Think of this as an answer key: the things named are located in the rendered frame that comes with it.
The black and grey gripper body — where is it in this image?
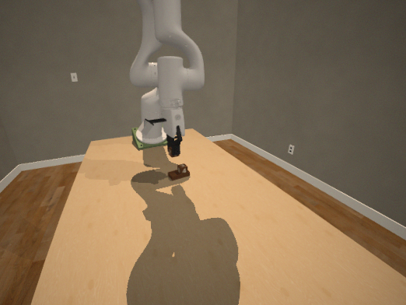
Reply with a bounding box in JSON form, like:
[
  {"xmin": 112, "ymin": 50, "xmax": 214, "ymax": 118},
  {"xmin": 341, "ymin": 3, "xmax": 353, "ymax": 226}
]
[{"xmin": 161, "ymin": 106, "xmax": 185, "ymax": 138}]

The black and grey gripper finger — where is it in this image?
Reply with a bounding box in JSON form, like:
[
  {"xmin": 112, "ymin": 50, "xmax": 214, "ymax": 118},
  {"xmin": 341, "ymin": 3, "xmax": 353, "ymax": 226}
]
[
  {"xmin": 171, "ymin": 125, "xmax": 183, "ymax": 156},
  {"xmin": 166, "ymin": 135, "xmax": 172, "ymax": 152}
]

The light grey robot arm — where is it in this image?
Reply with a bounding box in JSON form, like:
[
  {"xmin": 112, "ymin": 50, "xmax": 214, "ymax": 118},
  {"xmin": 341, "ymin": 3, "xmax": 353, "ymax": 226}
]
[{"xmin": 129, "ymin": 0, "xmax": 205, "ymax": 144}]

